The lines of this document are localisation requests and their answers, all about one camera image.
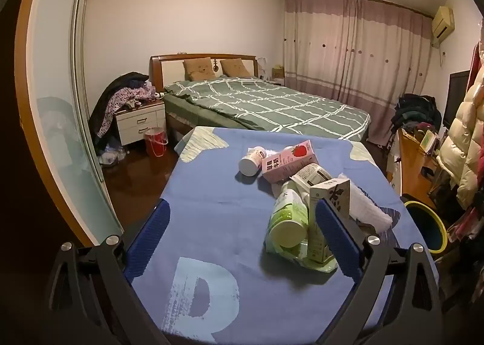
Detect air conditioner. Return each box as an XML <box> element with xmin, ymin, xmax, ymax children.
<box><xmin>431</xmin><ymin>5</ymin><xmax>455</xmax><ymax>47</ymax></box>

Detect clear plastic bags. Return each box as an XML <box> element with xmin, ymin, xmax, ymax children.
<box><xmin>99</xmin><ymin>143</ymin><xmax>127</xmax><ymax>168</ymax></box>

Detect white nightstand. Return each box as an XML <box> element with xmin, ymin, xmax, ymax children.
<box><xmin>114</xmin><ymin>99</ymin><xmax>167</xmax><ymax>147</ymax></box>

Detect black television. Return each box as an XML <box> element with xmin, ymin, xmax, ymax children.
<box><xmin>442</xmin><ymin>70</ymin><xmax>471</xmax><ymax>130</ymax></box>

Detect brown pillow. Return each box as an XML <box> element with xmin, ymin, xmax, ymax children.
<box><xmin>220</xmin><ymin>58</ymin><xmax>252</xmax><ymax>78</ymax></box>
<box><xmin>183</xmin><ymin>57</ymin><xmax>215</xmax><ymax>81</ymax></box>

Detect wooden bed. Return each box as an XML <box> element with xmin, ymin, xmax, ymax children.
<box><xmin>149</xmin><ymin>53</ymin><xmax>371</xmax><ymax>143</ymax></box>

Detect sliding wardrobe door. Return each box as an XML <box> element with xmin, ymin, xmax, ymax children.
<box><xmin>15</xmin><ymin>0</ymin><xmax>125</xmax><ymax>247</ymax></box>

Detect pile of dark clothes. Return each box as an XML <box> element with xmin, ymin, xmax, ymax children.
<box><xmin>391</xmin><ymin>93</ymin><xmax>443</xmax><ymax>134</ymax></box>

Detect green plastic bag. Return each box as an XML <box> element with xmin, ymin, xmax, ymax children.
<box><xmin>265</xmin><ymin>180</ymin><xmax>339</xmax><ymax>274</ymax></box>

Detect white plastic bottle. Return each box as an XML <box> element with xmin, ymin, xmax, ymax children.
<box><xmin>239</xmin><ymin>146</ymin><xmax>267</xmax><ymax>176</ymax></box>

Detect green white book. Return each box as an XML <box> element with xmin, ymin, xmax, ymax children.
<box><xmin>419</xmin><ymin>129</ymin><xmax>439</xmax><ymax>154</ymax></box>

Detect beige pink curtain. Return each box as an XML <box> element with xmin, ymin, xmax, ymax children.
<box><xmin>282</xmin><ymin>0</ymin><xmax>433</xmax><ymax>145</ymax></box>

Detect cream puffer jacket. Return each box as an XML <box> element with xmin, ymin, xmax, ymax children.
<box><xmin>435</xmin><ymin>65</ymin><xmax>484</xmax><ymax>209</ymax></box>

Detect pink milk carton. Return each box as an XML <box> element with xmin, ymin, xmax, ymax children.
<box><xmin>262</xmin><ymin>140</ymin><xmax>319</xmax><ymax>184</ymax></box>

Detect white tissue packet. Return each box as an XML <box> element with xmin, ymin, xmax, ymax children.
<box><xmin>338</xmin><ymin>173</ymin><xmax>394</xmax><ymax>234</ymax></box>

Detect light green cup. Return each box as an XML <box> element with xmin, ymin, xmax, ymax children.
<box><xmin>268</xmin><ymin>194</ymin><xmax>310</xmax><ymax>249</ymax></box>

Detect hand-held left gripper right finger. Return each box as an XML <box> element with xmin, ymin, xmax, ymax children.
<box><xmin>315</xmin><ymin>197</ymin><xmax>443</xmax><ymax>345</ymax></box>

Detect red bucket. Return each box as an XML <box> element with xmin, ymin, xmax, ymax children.
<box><xmin>144</xmin><ymin>126</ymin><xmax>168</xmax><ymax>157</ymax></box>

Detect green checked duvet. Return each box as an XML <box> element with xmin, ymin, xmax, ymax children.
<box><xmin>163</xmin><ymin>76</ymin><xmax>371</xmax><ymax>141</ymax></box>

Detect yellow rimmed trash bin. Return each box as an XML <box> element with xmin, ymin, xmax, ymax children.
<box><xmin>403</xmin><ymin>199</ymin><xmax>449</xmax><ymax>257</ymax></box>

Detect wooden desk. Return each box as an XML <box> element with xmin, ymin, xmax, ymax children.
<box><xmin>389</xmin><ymin>127</ymin><xmax>450</xmax><ymax>213</ymax></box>

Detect blue printed tablecloth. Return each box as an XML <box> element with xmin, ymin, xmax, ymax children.
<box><xmin>130</xmin><ymin>126</ymin><xmax>441</xmax><ymax>345</ymax></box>

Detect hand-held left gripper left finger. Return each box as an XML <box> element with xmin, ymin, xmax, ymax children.
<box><xmin>47</xmin><ymin>197</ymin><xmax>171</xmax><ymax>345</ymax></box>

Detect red garment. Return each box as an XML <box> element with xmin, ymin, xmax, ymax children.
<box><xmin>467</xmin><ymin>42</ymin><xmax>484</xmax><ymax>92</ymax></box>

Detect beige drink carton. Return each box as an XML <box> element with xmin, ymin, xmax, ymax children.
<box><xmin>307</xmin><ymin>178</ymin><xmax>352</xmax><ymax>264</ymax></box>

